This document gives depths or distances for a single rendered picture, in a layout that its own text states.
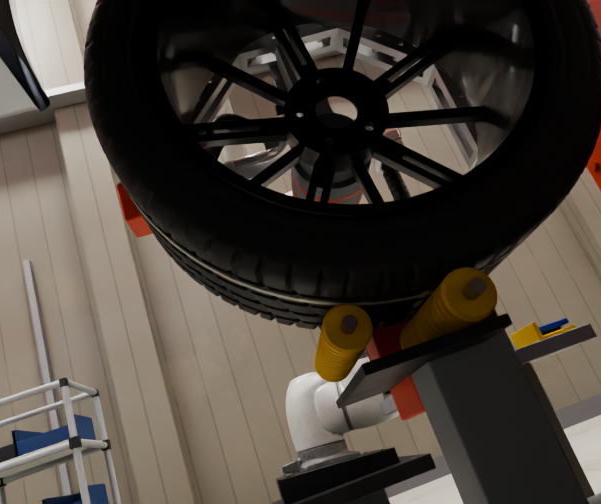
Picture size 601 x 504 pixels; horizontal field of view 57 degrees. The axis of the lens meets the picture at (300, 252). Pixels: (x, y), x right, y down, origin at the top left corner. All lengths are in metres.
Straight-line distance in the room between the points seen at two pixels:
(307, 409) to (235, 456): 2.09
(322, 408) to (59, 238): 3.02
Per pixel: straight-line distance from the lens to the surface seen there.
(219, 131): 0.90
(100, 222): 4.15
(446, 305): 0.58
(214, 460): 3.77
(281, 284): 0.60
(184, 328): 3.91
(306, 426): 1.71
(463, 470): 0.67
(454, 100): 1.03
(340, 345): 0.62
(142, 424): 3.70
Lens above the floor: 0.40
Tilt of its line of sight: 20 degrees up
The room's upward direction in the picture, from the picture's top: 20 degrees counter-clockwise
